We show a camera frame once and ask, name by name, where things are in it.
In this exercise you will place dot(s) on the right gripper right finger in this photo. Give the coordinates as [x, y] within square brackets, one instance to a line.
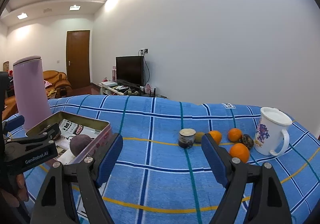
[267, 202]

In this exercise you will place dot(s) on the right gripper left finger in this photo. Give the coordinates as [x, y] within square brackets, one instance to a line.
[55, 201]

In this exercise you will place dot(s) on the large orange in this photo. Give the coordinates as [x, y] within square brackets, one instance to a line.
[240, 151]

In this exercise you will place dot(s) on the purple round fruit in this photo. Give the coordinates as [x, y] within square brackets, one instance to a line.
[78, 143]

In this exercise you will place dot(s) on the dark brown passion fruit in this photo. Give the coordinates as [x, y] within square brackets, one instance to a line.
[247, 141]

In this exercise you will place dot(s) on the green kiwi fruit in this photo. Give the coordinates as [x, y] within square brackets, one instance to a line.
[198, 137]

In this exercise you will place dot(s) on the person left hand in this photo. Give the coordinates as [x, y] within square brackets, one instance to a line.
[18, 195]

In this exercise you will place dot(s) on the pink metal tin box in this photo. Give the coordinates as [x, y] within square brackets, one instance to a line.
[104, 126]

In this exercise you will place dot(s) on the orange right in row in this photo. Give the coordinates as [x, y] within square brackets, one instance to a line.
[234, 135]

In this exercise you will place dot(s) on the orange in row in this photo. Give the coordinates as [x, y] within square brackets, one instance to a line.
[216, 136]
[234, 135]

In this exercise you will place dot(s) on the orange left in row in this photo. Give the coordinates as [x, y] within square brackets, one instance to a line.
[216, 136]

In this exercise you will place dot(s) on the purple thermos bottle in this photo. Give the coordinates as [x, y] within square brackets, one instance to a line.
[30, 92]

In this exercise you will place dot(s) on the printed paper leaflet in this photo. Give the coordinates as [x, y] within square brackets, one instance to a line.
[70, 129]

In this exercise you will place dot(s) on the white floral mug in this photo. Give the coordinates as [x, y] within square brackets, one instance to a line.
[271, 135]

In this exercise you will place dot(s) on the blue plaid blanket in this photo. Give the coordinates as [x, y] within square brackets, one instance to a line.
[156, 181]

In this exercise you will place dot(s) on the orange leather armchair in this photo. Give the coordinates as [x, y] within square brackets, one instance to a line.
[56, 84]

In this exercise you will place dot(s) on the white tv stand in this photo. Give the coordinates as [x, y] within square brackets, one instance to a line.
[111, 88]

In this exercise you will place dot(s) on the black router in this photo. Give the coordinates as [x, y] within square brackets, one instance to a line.
[151, 92]

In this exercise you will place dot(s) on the pink box beside television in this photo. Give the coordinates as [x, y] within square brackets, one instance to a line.
[114, 74]

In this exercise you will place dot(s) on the black television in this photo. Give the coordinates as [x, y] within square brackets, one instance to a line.
[130, 69]

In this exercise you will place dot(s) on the brown wooden door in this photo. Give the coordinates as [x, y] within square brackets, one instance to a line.
[77, 58]

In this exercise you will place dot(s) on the wall power socket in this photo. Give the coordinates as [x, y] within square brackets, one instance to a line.
[143, 51]

